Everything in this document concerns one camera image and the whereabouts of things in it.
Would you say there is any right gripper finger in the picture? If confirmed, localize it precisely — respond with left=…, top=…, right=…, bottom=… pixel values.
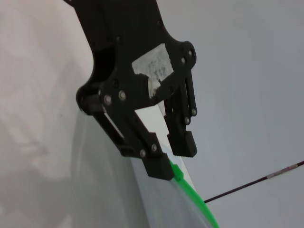
left=163, top=45, right=198, bottom=158
left=76, top=88, right=174, bottom=182

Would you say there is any green zipper slider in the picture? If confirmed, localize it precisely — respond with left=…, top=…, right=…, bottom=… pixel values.
left=169, top=161, right=185, bottom=182

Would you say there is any clear green-zip document bag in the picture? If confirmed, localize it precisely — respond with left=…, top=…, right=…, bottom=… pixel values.
left=71, top=104, right=220, bottom=228

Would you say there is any thin black cable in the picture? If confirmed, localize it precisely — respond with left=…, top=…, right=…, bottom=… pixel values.
left=203, top=160, right=304, bottom=204

